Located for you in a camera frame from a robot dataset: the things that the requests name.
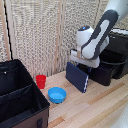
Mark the black air fryer drawer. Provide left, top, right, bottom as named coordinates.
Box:
left=79, top=58, right=122, bottom=87

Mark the black fabric storage box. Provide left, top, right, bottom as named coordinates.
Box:
left=0, top=59, right=51, bottom=128

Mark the navy blue book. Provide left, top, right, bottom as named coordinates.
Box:
left=65, top=61, right=90, bottom=94

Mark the red plastic cup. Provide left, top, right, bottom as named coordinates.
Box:
left=35, top=74, right=47, bottom=90

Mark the blue plastic bowl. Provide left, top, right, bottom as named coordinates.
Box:
left=47, top=86, right=67, bottom=105

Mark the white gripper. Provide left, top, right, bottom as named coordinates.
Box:
left=69, top=48, right=101, bottom=75

